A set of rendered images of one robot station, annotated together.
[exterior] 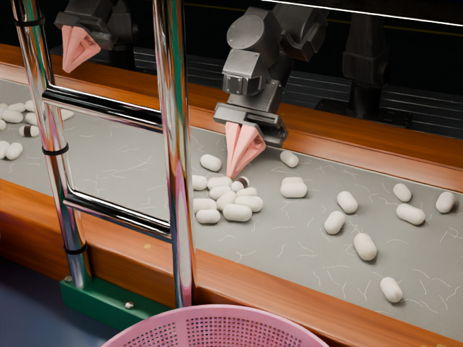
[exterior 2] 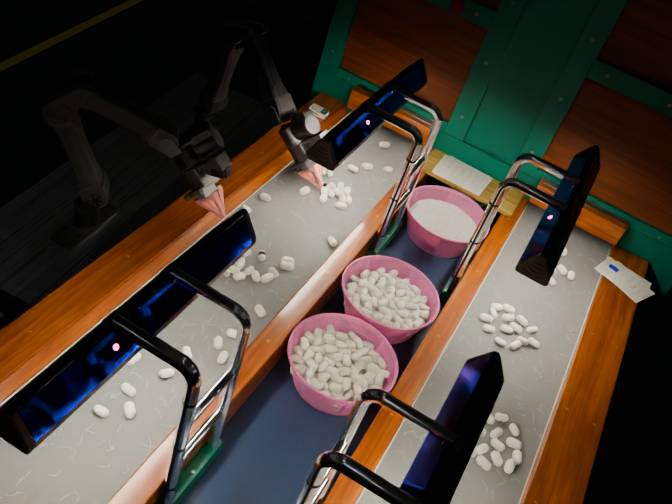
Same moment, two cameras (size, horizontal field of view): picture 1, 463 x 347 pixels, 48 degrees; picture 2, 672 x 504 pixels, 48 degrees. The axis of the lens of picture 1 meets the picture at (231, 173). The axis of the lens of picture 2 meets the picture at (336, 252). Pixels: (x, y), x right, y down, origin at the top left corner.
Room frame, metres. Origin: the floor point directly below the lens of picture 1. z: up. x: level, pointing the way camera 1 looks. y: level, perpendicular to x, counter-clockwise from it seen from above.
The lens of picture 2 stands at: (0.96, 1.80, 2.06)
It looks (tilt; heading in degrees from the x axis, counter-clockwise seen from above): 40 degrees down; 257
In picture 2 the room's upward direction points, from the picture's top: 20 degrees clockwise
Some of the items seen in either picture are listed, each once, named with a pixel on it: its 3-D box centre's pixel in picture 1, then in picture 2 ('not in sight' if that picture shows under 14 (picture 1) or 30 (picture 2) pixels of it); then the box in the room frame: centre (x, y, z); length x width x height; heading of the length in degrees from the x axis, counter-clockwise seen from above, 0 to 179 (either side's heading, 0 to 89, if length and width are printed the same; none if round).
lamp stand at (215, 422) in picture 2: not in sight; (168, 394); (0.96, 0.93, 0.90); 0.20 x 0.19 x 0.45; 62
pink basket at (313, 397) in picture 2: not in sight; (338, 368); (0.58, 0.65, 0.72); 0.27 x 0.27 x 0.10
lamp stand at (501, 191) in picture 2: not in sight; (509, 241); (0.15, 0.26, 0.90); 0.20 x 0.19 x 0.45; 62
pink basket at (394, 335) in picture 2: not in sight; (385, 303); (0.45, 0.40, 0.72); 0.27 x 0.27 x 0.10
